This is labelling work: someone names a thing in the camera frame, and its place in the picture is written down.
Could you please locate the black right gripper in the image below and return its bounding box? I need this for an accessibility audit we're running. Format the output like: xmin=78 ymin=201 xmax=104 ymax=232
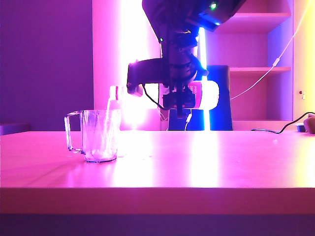
xmin=161 ymin=31 xmax=209 ymax=116

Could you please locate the Nongfu Spring water bottle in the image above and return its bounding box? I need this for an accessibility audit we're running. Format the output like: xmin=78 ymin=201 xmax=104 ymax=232
xmin=109 ymin=80 xmax=220 ymax=111

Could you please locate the thin glowing light tube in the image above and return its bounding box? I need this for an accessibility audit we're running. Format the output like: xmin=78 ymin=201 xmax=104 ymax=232
xmin=198 ymin=27 xmax=211 ymax=131

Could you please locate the wide glowing light bar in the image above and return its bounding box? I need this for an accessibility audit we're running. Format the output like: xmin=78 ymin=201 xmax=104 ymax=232
xmin=119 ymin=0 xmax=158 ymax=131

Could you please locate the brown rounded object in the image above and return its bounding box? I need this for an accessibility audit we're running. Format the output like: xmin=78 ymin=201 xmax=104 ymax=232
xmin=303 ymin=115 xmax=315 ymax=135

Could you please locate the white cable with inline switch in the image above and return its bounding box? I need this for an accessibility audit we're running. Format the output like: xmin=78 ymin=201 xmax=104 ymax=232
xmin=185 ymin=109 xmax=193 ymax=131

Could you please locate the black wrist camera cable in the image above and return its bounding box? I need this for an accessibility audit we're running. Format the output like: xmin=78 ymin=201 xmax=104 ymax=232
xmin=142 ymin=83 xmax=165 ymax=110

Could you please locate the thin white light bar cable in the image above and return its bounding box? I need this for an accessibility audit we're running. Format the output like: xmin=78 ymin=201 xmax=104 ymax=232
xmin=157 ymin=108 xmax=170 ymax=122

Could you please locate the black wrist camera block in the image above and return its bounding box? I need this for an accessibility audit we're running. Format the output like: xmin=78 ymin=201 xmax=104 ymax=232
xmin=126 ymin=58 xmax=170 ymax=98

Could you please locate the wall shelf unit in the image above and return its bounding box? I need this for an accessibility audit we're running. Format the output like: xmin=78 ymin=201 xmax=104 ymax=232
xmin=92 ymin=0 xmax=315 ymax=131

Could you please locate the long white cable with switch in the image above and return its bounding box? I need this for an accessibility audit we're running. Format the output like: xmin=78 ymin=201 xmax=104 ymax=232
xmin=230 ymin=0 xmax=315 ymax=100

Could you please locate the black power cable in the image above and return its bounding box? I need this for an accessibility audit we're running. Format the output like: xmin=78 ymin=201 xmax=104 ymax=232
xmin=251 ymin=112 xmax=315 ymax=135

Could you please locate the clear plastic mug with handle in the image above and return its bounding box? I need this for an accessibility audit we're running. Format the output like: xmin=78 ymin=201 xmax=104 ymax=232
xmin=64 ymin=109 xmax=122 ymax=165

